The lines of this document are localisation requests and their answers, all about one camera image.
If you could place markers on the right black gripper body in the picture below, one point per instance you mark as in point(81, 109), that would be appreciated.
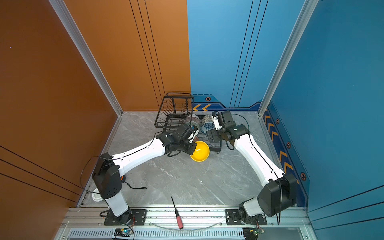
point(217, 135)

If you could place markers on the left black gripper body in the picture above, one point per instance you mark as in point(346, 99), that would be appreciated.
point(187, 146)

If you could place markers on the blue floral bowl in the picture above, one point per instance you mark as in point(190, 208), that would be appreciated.
point(207, 124)

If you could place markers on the yellow bowl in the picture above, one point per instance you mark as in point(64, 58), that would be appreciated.
point(201, 152)

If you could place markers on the pink striped bowl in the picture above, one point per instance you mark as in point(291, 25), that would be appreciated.
point(195, 115)

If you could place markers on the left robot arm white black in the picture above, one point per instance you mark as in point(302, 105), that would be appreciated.
point(109, 170)

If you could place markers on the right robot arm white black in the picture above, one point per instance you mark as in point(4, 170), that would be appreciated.
point(279, 190)

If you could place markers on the orange black tape measure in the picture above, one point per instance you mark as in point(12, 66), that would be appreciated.
point(123, 180)

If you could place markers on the white tape roll left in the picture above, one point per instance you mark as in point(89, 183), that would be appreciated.
point(96, 196)

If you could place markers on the right circuit board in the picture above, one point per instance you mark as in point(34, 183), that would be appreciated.
point(252, 233)

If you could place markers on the left green circuit board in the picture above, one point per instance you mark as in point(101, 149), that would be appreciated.
point(124, 234)

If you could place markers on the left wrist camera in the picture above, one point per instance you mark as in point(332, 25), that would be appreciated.
point(186, 133)

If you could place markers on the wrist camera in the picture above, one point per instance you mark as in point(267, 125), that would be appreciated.
point(186, 133)
point(223, 120)

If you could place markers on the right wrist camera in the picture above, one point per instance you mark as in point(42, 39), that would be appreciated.
point(223, 120)

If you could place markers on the black wire dish rack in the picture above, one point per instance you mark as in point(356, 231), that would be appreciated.
point(177, 109)

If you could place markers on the red handled screwdriver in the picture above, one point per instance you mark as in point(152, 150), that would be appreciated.
point(178, 217)

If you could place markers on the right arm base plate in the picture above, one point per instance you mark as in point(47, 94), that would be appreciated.
point(234, 217)

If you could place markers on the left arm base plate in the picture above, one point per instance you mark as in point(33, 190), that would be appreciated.
point(138, 217)

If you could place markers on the aluminium front rail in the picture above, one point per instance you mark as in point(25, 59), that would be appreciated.
point(200, 223)

